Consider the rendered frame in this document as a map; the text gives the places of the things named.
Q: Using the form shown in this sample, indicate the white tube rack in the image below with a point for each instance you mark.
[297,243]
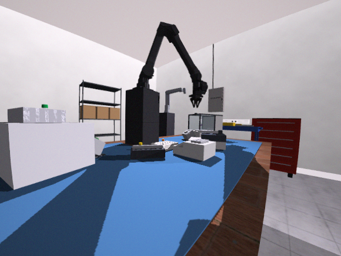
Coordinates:
[168,145]

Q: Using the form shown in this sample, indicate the blue bench mat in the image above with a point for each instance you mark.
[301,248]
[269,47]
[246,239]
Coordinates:
[121,206]

